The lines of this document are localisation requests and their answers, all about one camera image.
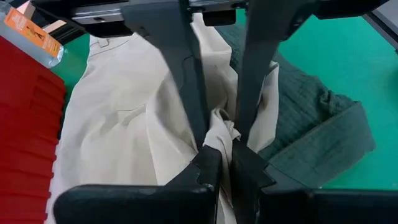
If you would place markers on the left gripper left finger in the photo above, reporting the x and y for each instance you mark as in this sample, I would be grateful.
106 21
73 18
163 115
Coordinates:
186 199

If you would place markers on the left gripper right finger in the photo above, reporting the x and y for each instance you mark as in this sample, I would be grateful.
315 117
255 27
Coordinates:
248 186

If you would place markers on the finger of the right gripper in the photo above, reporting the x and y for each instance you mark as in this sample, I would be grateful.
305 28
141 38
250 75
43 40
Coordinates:
255 62
186 77

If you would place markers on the beige shirt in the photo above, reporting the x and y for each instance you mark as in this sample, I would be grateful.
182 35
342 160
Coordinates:
124 124

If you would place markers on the dark green shirt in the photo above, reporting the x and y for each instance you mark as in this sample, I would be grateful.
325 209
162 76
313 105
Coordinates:
311 124

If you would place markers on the red plastic laundry basket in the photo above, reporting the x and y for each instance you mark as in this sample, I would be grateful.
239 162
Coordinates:
28 140

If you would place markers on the clear bottle orange label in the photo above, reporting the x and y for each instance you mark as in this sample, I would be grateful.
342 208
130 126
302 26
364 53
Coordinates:
34 34

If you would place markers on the green table mat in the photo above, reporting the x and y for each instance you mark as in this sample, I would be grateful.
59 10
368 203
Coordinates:
357 77

